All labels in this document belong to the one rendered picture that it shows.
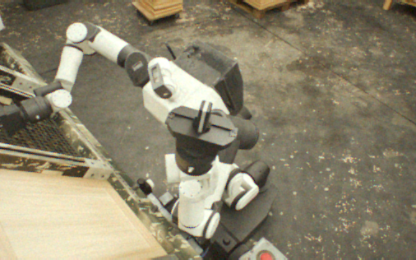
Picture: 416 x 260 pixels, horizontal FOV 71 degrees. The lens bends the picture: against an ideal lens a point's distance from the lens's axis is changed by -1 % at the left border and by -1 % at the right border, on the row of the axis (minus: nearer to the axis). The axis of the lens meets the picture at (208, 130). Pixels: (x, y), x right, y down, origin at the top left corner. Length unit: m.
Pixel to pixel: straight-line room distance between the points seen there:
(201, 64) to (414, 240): 2.00
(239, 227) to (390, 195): 1.24
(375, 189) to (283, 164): 0.71
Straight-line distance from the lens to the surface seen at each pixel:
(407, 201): 2.69
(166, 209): 1.42
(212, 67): 0.97
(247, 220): 2.00
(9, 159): 1.07
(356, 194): 2.53
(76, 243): 0.94
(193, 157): 0.56
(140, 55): 1.09
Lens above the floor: 1.96
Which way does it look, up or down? 47 degrees down
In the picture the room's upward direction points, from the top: straight up
